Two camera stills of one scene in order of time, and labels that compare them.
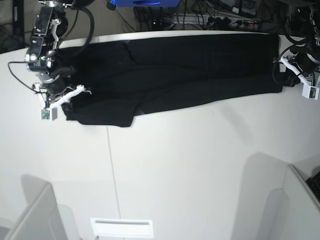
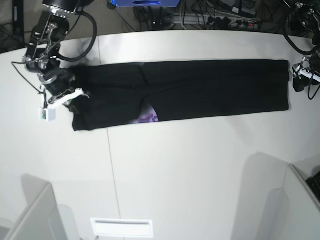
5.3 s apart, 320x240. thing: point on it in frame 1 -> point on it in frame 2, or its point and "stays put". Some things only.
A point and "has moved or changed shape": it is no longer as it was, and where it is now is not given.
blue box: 145,3 stays put
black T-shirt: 113,81 has moved or changed shape
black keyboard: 314,183 stays put
